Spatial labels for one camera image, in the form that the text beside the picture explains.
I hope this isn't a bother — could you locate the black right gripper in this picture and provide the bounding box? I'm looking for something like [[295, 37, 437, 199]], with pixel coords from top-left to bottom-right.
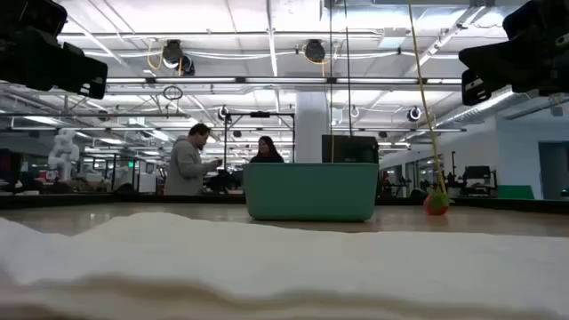
[[458, 37, 569, 107]]

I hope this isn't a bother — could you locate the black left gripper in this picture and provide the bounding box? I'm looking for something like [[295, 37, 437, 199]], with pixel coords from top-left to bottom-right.
[[0, 26, 108, 100]]

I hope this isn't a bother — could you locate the red toy strawberry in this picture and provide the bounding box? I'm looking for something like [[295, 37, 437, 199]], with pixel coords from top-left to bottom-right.
[[422, 188, 451, 217]]

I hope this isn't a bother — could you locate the teal plastic bin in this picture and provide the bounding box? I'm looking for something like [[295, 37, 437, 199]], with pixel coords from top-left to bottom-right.
[[242, 162, 380, 222]]

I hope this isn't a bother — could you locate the green panel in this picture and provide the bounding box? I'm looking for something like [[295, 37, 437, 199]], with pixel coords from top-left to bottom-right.
[[496, 184, 535, 200]]

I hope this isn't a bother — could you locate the person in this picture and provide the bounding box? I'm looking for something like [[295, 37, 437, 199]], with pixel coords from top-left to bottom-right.
[[164, 123, 222, 196], [249, 135, 285, 164]]

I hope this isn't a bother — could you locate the white square column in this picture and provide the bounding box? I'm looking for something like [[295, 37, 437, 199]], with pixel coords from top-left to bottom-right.
[[294, 91, 331, 164]]

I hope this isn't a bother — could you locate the white folded cloth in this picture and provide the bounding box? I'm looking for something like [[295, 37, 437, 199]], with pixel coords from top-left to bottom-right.
[[0, 212, 569, 320]]

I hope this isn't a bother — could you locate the yellow cable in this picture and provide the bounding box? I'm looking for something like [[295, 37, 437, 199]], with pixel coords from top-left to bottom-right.
[[407, 0, 448, 195]]

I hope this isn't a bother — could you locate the black ceiling cable reel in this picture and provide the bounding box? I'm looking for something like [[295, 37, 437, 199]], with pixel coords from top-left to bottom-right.
[[303, 39, 326, 64], [162, 39, 196, 76]]

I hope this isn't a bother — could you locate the black metal table frame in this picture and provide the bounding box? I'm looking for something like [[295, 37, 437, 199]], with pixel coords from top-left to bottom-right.
[[0, 193, 569, 214]]

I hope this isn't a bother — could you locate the thin black hanging cable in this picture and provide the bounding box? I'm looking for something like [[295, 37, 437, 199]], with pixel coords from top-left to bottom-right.
[[328, 0, 335, 164]]

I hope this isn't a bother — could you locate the black metal rig frame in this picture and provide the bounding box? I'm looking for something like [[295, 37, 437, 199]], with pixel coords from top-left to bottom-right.
[[224, 110, 297, 164]]

